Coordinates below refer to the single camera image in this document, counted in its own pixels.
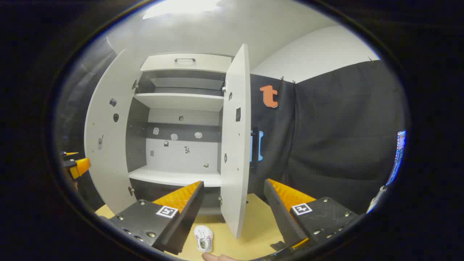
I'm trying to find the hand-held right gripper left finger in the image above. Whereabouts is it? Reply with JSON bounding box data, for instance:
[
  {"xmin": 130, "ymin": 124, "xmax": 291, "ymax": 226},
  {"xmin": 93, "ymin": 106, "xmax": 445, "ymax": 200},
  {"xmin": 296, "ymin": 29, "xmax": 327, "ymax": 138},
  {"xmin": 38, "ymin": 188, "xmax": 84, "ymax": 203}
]
[{"xmin": 109, "ymin": 181, "xmax": 204, "ymax": 255}]

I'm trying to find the black backdrop cloth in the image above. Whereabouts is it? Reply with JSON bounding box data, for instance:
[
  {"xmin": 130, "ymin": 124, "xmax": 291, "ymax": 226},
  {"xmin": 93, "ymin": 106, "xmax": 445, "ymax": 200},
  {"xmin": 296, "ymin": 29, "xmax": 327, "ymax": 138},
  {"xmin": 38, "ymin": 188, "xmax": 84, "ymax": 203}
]
[{"xmin": 54, "ymin": 36, "xmax": 406, "ymax": 214}]

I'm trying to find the white cabinet drawer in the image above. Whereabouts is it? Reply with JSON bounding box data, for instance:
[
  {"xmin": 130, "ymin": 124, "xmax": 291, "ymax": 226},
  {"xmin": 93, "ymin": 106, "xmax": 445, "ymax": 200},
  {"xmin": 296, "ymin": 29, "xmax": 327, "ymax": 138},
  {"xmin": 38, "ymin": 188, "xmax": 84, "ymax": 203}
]
[{"xmin": 141, "ymin": 53, "xmax": 232, "ymax": 73}]

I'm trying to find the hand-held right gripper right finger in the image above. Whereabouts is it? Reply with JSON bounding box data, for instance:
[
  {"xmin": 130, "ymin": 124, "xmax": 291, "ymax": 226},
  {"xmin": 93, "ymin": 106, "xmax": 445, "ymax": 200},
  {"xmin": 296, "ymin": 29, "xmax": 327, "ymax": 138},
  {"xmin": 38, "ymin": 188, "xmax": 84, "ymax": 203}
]
[{"xmin": 264, "ymin": 178, "xmax": 359, "ymax": 250}]

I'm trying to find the white and grey shoe cabinet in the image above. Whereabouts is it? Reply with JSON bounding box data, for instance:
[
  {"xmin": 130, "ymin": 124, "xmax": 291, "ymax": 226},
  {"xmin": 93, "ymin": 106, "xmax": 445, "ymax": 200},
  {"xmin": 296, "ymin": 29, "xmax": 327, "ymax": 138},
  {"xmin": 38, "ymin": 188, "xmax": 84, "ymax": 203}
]
[{"xmin": 126, "ymin": 53, "xmax": 232, "ymax": 218}]

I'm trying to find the black door handle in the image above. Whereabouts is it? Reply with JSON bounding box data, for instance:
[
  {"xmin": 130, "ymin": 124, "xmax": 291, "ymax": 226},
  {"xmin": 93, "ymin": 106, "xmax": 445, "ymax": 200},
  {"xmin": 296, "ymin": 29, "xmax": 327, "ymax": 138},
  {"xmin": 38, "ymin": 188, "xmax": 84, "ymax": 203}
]
[{"xmin": 251, "ymin": 127, "xmax": 260, "ymax": 169}]

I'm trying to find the white door with phone sticker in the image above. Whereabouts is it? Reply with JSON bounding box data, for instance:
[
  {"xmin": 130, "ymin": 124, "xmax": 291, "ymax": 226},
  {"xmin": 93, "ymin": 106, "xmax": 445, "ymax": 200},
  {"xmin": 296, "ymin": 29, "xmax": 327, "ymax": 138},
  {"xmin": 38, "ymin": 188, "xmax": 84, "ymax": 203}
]
[{"xmin": 84, "ymin": 49, "xmax": 145, "ymax": 214}]

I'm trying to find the white canvas shoe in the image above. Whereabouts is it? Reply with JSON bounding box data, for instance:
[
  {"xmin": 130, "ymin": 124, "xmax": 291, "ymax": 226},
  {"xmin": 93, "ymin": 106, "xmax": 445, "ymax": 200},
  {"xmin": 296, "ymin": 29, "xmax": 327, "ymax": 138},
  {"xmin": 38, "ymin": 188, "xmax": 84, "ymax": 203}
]
[{"xmin": 193, "ymin": 225, "xmax": 214, "ymax": 253}]

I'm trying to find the white door with cat sticker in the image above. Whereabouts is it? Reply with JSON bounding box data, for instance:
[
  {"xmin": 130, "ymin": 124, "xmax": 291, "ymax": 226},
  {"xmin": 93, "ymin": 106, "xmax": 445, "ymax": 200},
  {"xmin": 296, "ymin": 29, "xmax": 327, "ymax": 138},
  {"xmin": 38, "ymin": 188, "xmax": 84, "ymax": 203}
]
[{"xmin": 220, "ymin": 43, "xmax": 251, "ymax": 239}]

